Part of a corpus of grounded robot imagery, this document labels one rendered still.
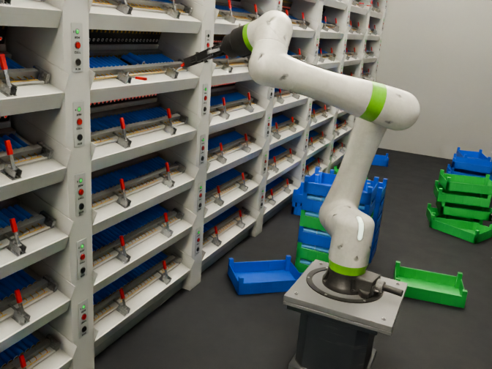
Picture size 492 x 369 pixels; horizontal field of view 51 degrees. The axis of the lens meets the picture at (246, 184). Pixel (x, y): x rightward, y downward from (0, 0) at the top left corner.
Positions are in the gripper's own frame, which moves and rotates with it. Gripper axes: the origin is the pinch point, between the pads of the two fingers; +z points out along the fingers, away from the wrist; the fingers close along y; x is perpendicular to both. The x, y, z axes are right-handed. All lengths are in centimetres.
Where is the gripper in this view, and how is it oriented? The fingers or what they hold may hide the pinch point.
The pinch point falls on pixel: (193, 60)
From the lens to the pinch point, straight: 180.2
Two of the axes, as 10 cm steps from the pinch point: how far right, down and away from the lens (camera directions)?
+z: -7.5, 1.0, 6.5
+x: -2.7, -9.5, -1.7
